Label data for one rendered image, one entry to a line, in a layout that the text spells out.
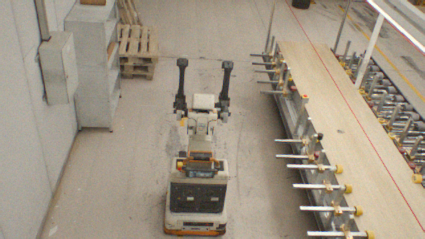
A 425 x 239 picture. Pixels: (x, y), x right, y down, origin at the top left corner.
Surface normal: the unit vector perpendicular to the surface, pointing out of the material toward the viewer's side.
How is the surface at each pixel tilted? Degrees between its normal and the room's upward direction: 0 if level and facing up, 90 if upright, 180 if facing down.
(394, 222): 0
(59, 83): 90
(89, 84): 90
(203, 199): 90
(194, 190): 90
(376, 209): 0
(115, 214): 0
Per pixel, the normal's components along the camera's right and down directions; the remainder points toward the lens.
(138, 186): 0.09, -0.81
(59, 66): 0.05, 0.58
